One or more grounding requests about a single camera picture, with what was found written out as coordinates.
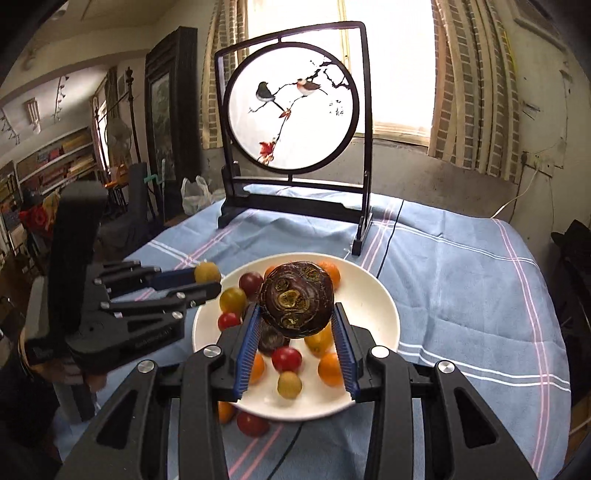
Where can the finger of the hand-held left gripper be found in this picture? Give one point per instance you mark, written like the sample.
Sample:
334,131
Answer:
198,293
175,278

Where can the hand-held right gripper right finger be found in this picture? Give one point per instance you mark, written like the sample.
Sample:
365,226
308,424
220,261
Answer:
346,353

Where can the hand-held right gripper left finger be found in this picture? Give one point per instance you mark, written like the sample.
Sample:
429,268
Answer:
247,353

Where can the olive green cherry tomato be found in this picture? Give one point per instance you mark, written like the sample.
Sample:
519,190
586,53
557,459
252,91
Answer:
207,272

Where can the dark red plum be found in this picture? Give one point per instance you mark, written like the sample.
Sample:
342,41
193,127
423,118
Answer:
272,345

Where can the white round plate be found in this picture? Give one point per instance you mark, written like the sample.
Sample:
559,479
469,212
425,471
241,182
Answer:
364,304

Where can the wrinkled brown passion fruit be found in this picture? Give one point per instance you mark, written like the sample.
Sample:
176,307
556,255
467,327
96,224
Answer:
295,295

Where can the orange cherry tomato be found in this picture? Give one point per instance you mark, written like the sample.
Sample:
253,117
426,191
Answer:
257,369
225,411
329,370

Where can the pale green cherry tomato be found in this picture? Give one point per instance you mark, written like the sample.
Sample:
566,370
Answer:
289,385

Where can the dark red cherry tomato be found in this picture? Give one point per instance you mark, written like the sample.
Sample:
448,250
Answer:
250,283

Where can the dark grey chair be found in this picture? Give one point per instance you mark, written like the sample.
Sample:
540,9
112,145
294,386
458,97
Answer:
129,207

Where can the white plastic bag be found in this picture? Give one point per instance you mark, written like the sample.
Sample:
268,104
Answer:
198,196

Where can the blue striped tablecloth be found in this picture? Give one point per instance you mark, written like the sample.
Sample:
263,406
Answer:
452,295

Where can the dark framed painting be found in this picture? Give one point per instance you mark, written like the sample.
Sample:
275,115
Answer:
171,120

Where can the bird painting table screen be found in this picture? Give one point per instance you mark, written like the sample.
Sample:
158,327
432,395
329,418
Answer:
291,120

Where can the checked beige curtain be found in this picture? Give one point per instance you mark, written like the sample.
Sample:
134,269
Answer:
221,83
471,92

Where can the wall bookshelf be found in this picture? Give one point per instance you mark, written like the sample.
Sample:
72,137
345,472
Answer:
55,161

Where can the white wall socket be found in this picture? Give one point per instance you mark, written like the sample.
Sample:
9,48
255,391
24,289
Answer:
538,162

